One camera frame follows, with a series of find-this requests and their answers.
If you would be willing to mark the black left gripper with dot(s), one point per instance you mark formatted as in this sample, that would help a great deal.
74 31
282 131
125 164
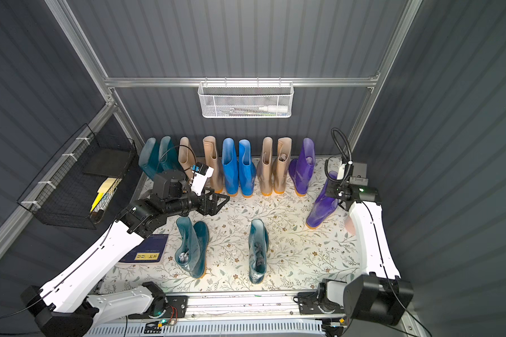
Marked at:
204 202

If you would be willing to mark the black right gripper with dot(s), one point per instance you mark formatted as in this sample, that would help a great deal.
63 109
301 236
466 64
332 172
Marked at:
335 192

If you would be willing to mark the purple front boot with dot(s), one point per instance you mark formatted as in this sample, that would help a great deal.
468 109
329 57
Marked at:
301 169
323 207

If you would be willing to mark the dark green boot back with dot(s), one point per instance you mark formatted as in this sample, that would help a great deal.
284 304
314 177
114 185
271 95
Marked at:
168 156

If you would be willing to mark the dark green boot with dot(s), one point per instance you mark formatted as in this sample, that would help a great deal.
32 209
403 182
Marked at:
191 255
258 247
168 156
148 158

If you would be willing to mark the beige rain boot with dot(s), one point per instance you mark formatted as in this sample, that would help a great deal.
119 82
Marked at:
264 167
281 164
186 157
212 160

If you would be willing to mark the dark green front boot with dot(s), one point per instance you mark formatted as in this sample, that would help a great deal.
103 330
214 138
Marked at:
258 247
191 255

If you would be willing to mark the blue rain boot front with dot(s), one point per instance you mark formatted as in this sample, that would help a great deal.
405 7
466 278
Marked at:
230 167

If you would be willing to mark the blue rain boot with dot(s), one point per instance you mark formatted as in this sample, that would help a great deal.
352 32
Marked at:
230 167
246 168

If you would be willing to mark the blue rain boot back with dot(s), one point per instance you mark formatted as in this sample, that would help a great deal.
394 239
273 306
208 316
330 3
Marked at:
246 168

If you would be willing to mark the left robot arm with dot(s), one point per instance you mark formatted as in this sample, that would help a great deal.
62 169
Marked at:
64 305

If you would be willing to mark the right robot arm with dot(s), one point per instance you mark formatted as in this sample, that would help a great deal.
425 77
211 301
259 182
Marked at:
377 294

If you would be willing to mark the pink pen cup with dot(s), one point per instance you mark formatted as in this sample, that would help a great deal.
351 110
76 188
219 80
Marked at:
349 226

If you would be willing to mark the dark green boot far left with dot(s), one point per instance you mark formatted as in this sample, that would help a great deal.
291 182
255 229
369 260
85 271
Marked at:
148 158

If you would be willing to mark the dark blue notebook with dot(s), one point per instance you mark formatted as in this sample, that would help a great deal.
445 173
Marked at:
149 251

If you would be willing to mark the yellow sticky notes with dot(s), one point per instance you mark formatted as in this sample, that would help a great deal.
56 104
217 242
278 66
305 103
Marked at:
104 194

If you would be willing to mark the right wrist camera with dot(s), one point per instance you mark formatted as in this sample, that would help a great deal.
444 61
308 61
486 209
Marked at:
355 174

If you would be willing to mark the black wire side basket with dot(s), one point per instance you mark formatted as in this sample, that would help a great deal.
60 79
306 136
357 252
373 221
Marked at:
64 197

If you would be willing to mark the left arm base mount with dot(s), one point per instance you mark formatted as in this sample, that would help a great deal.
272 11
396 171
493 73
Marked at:
172 307

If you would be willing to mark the white wire wall basket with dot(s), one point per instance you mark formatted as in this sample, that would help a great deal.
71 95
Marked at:
246 101

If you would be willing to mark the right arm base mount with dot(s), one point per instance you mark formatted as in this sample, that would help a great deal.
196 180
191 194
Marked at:
312 303

